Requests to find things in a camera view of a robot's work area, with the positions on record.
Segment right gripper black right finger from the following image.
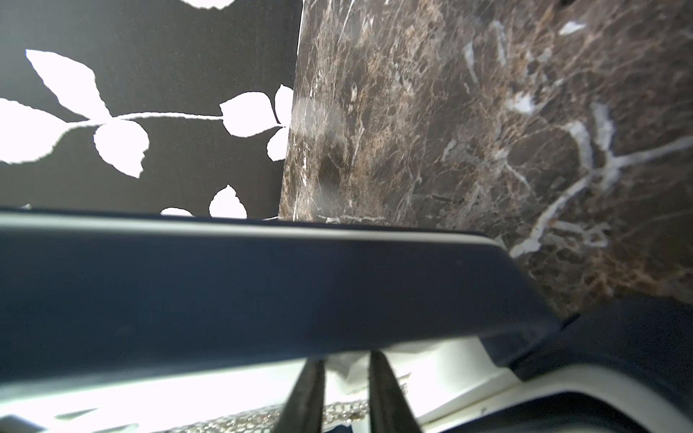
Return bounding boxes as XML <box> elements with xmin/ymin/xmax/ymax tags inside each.
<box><xmin>369</xmin><ymin>351</ymin><xmax>422</xmax><ymax>433</ymax></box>

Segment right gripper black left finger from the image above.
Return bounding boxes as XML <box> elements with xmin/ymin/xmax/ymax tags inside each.
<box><xmin>272</xmin><ymin>360</ymin><xmax>326</xmax><ymax>433</ymax></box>

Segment silver jewelry chain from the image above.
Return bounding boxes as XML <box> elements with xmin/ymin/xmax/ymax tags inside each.
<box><xmin>161</xmin><ymin>386</ymin><xmax>410</xmax><ymax>433</ymax></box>

